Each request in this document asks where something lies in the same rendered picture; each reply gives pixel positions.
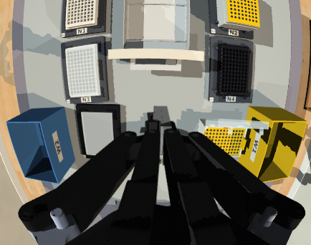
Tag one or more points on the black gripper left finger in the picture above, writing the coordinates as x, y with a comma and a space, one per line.
62, 214

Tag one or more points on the black assay plate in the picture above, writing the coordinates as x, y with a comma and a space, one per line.
236, 56

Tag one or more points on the blue open-top bin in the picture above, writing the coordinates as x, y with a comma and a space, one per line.
42, 148

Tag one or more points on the yellow open-top bin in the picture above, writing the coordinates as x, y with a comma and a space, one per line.
273, 161

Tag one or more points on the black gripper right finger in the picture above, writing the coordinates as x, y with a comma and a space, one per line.
238, 191

